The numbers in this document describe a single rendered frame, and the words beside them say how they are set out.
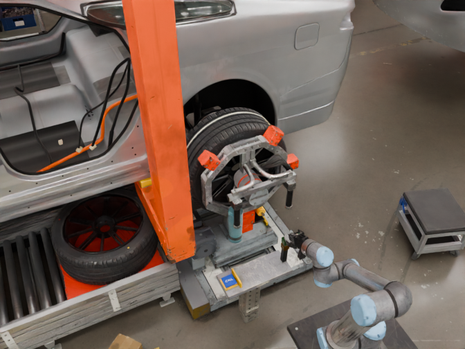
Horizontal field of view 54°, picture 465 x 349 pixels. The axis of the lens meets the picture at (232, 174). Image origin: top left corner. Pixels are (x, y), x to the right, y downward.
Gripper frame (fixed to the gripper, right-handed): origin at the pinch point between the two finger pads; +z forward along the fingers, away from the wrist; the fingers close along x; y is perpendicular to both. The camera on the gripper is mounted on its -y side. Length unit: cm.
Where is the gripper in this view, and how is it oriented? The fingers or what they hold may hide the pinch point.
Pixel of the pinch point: (286, 237)
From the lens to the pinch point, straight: 267.7
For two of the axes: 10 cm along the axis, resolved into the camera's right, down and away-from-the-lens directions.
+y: -2.2, -9.1, -3.4
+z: -4.6, -2.1, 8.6
